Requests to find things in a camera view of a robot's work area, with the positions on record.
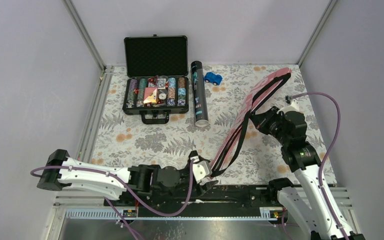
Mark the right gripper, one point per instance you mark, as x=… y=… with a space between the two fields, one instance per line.
x=261 y=120

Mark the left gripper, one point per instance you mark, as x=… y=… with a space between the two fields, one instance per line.
x=201 y=189

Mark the pink racket bag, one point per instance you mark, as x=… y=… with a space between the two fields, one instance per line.
x=258 y=95

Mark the black shuttlecock tube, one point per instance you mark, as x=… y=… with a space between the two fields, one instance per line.
x=199 y=95

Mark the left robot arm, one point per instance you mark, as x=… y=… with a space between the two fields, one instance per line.
x=62 y=171

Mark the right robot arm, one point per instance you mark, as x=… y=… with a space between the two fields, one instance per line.
x=319 y=217

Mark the blue toy car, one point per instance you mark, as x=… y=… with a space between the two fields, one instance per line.
x=213 y=78

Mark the black poker chip case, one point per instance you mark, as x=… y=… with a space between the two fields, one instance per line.
x=157 y=85

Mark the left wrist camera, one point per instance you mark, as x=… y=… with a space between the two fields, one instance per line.
x=201 y=168

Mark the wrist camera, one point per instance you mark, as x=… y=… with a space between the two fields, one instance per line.
x=292 y=106
x=201 y=168

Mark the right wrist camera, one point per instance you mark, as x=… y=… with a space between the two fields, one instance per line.
x=292 y=106

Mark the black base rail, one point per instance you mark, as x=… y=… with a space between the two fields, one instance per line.
x=221 y=201

